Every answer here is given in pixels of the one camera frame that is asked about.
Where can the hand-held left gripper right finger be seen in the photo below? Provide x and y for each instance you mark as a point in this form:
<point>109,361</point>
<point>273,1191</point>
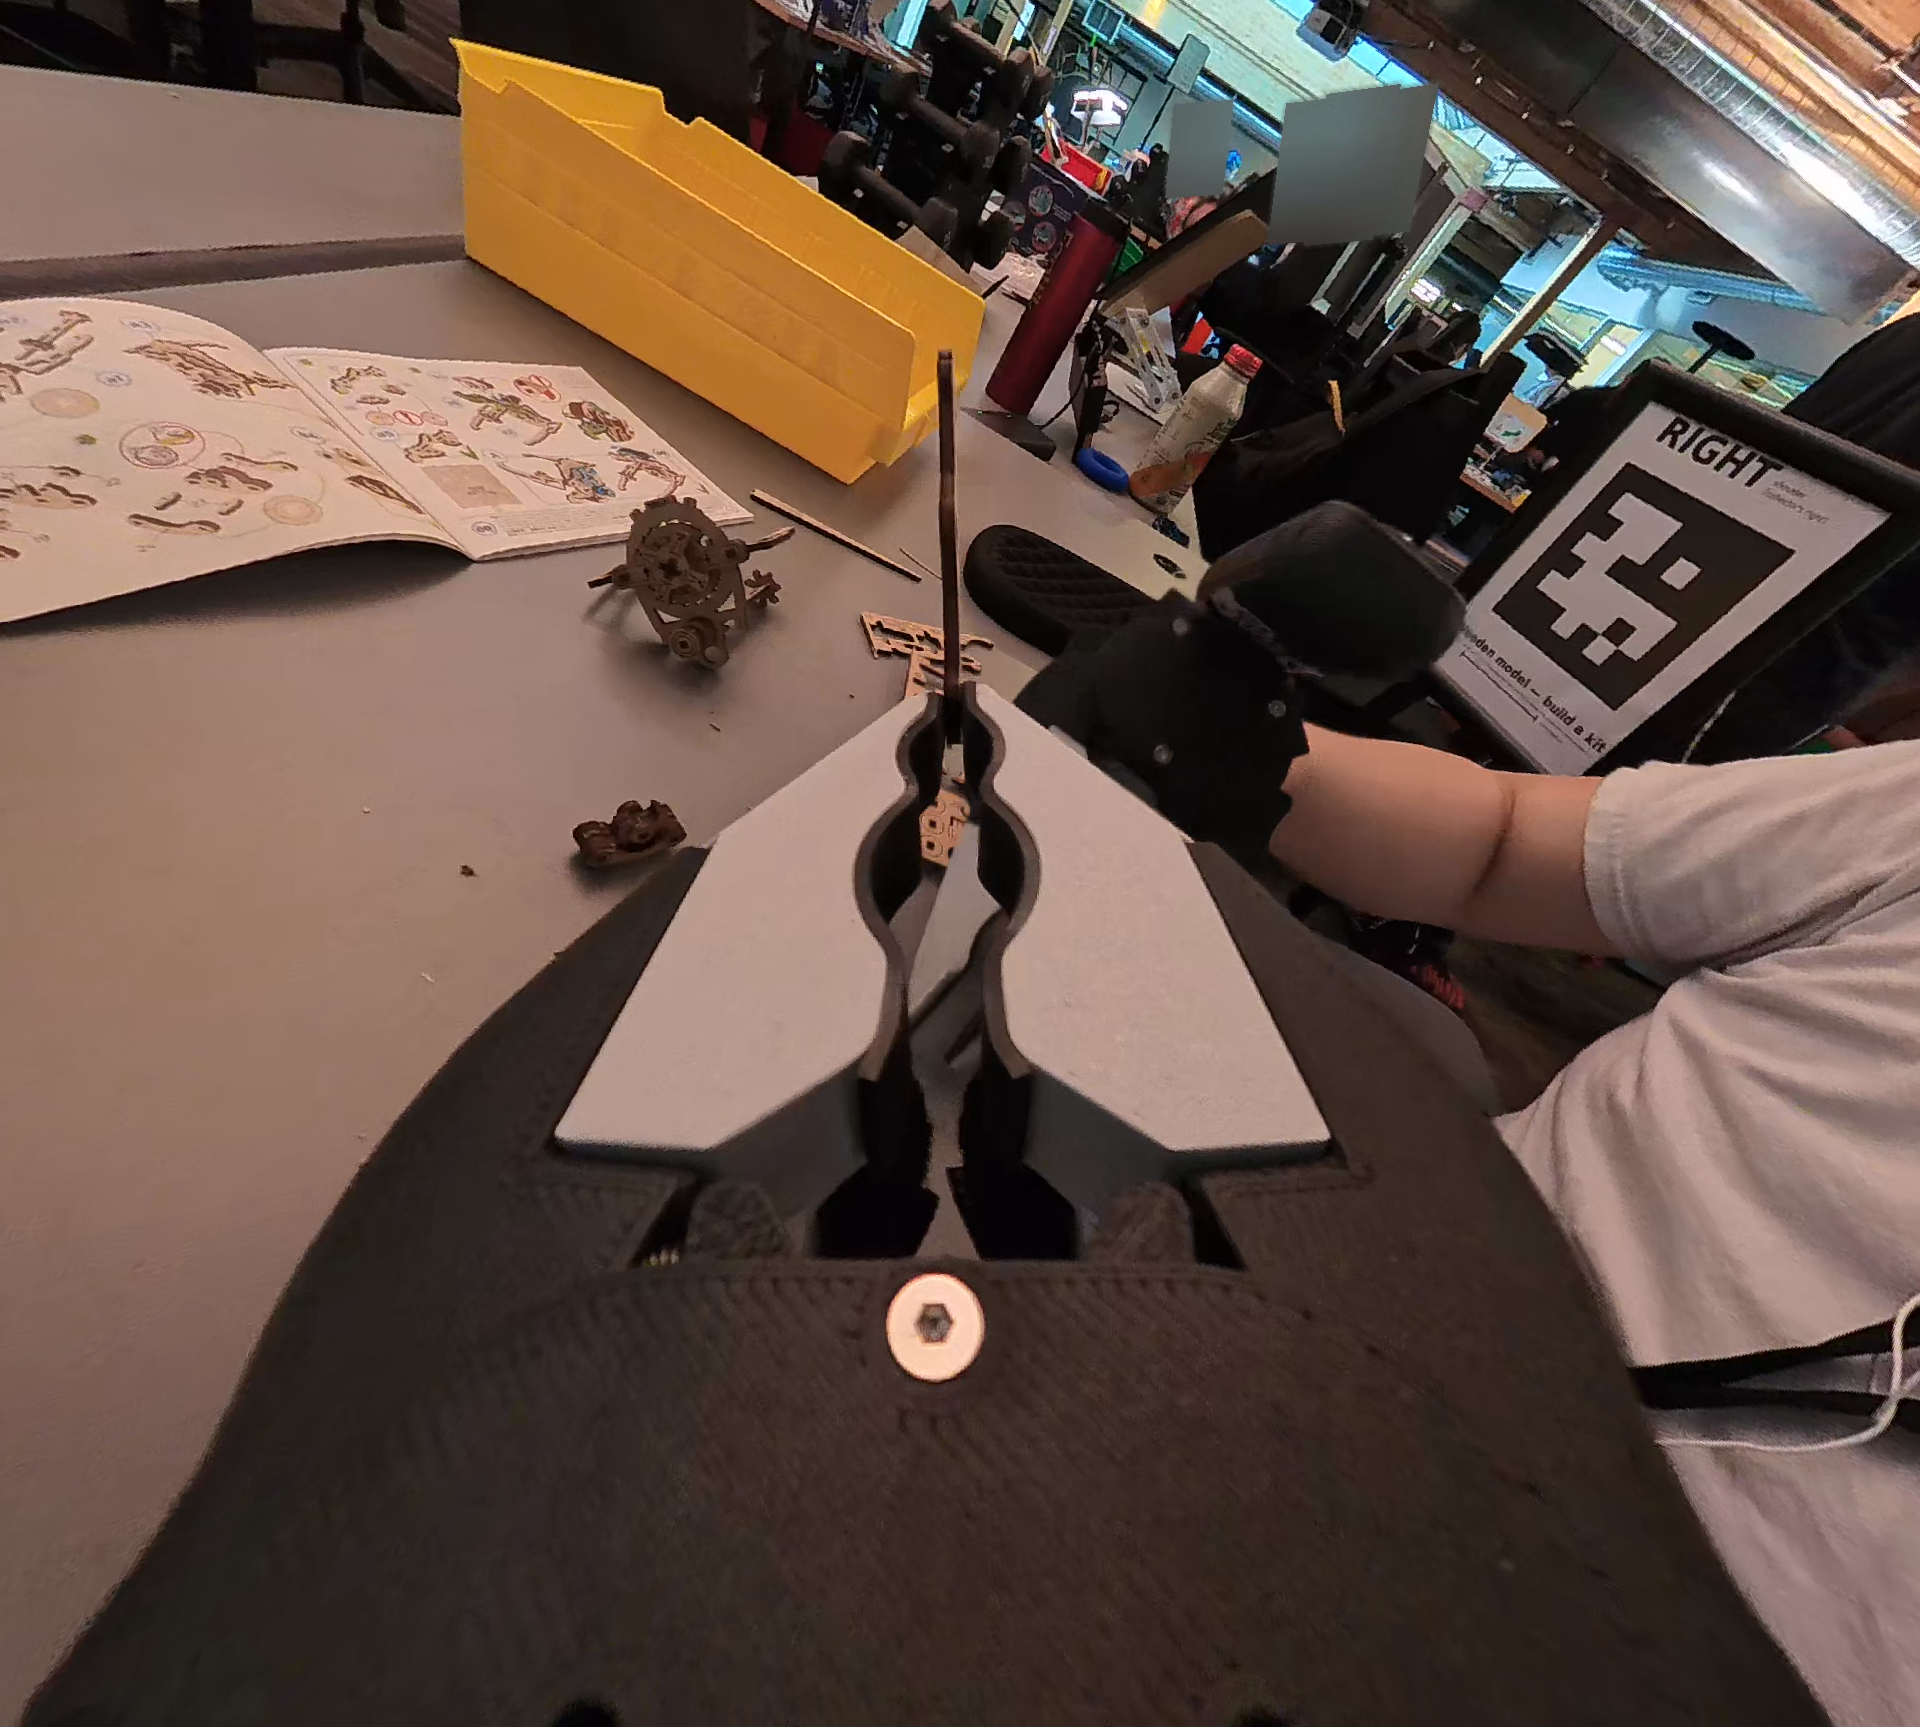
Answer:
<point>1155,1007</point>

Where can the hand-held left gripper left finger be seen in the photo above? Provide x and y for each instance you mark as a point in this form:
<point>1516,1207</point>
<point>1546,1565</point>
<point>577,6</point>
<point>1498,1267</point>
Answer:
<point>721,1007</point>

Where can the small pale wooden part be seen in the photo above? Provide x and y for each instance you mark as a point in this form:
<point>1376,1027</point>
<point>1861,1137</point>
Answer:
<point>945,829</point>

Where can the wooden model part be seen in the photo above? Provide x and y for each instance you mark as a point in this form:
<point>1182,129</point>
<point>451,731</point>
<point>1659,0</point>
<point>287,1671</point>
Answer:
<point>948,511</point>

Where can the person's right forearm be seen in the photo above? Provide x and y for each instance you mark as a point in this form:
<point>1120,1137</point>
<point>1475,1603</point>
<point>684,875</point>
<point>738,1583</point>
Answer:
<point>1424,841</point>

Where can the small dark wooden part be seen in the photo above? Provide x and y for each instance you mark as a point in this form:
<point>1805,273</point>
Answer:
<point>622,833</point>

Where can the black textured pad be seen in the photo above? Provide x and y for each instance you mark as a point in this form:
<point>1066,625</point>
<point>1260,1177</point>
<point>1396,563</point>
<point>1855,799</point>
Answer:
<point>1050,579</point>

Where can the small blue object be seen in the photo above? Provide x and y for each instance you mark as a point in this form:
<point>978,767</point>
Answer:
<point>1101,465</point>

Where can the drink bottle red cap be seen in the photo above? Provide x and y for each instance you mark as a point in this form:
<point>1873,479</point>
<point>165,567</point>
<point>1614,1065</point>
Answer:
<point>1200,421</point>

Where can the black bag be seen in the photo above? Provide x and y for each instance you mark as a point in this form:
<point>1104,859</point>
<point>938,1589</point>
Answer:
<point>1351,451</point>

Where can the pale wooden lattice part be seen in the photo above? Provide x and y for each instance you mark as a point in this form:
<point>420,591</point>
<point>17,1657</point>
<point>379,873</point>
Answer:
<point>901,635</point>

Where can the short thin wooden stick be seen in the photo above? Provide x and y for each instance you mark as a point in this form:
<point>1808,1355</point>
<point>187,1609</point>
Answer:
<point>920,563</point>

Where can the dark red tumbler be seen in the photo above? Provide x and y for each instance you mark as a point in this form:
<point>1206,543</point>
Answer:
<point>1050,315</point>

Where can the wooden gear assembly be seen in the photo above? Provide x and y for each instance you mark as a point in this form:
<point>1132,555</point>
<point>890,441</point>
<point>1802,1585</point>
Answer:
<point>683,563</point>

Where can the tan angled board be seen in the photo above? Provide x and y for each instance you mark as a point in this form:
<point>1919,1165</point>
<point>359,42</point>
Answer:
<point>1185,263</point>

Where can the framed tag sign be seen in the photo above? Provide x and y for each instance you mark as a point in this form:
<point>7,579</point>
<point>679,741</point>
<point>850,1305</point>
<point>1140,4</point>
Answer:
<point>1634,571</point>

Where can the dumbbell rack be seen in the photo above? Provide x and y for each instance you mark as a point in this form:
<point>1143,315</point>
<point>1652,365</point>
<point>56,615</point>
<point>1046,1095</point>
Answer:
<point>931,135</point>

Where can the yellow plastic bin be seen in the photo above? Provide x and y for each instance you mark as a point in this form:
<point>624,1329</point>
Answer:
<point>674,241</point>

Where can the ceiling mounted device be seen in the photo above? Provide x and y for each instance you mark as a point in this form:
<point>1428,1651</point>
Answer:
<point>1332,16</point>

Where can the instruction booklet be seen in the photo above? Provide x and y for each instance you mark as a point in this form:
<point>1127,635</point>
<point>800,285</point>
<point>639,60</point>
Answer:
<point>195,435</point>

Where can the metal ventilation duct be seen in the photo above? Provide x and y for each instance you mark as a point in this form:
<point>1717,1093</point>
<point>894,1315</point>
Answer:
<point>1650,24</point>

